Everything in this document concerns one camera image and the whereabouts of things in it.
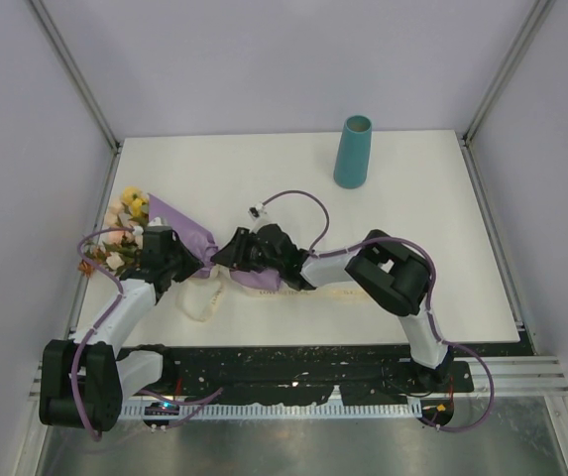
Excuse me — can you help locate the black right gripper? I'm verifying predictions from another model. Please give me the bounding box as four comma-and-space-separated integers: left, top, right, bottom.
211, 227, 284, 273

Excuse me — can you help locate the purple wrapping paper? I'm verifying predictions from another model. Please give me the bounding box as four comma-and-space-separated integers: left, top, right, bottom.
149, 194, 282, 292

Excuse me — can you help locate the cream printed ribbon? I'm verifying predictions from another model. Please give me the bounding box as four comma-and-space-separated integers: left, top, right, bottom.
175, 266, 369, 322

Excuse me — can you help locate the artificial flower bunch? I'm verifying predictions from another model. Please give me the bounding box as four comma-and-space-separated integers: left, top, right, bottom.
77, 186, 150, 278

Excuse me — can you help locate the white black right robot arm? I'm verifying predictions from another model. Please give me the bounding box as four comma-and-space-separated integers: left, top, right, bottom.
212, 223, 453, 391

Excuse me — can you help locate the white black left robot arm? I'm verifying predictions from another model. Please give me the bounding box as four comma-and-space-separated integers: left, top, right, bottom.
39, 225, 203, 439

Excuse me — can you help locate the teal ceramic vase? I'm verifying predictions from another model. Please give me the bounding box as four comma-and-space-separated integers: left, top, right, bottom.
333, 115, 372, 189

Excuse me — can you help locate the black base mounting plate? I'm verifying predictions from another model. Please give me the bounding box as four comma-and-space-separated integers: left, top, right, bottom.
146, 345, 474, 407

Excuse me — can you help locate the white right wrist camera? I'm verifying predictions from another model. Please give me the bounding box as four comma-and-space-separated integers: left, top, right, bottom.
249, 202, 269, 221

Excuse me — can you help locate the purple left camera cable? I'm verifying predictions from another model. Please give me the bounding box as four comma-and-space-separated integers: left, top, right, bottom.
74, 226, 144, 442

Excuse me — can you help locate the left aluminium frame post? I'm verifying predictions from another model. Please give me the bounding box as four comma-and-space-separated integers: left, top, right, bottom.
28, 0, 124, 155

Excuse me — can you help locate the aluminium frame post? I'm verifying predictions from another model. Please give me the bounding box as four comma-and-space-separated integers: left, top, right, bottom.
28, 0, 124, 155
459, 0, 555, 148

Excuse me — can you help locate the white slotted cable duct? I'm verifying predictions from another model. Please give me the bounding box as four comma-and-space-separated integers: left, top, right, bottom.
119, 400, 421, 421

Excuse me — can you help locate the right aluminium frame post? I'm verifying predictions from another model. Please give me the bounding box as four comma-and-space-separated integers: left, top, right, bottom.
459, 0, 555, 148

